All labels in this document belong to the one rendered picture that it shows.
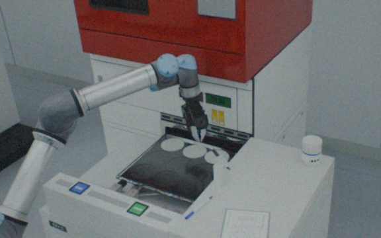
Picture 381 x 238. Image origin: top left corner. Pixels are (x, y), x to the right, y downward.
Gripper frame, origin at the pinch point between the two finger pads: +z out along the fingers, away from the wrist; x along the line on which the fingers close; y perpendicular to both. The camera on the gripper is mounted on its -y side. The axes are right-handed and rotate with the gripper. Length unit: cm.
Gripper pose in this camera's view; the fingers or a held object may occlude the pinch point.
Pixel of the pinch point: (200, 140)
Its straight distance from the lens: 197.7
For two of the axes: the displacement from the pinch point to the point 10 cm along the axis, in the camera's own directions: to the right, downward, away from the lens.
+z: 1.4, 8.5, 5.1
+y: -3.4, -4.4, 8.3
